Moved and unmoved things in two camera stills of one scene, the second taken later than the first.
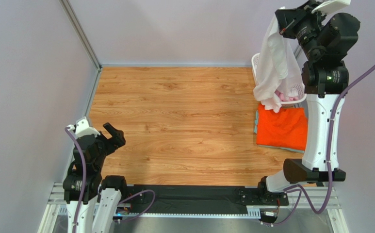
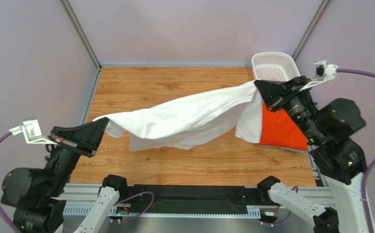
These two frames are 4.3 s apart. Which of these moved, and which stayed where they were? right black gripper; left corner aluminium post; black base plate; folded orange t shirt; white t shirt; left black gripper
Moved: white t shirt; left black gripper; right black gripper
Stayed: folded orange t shirt; left corner aluminium post; black base plate
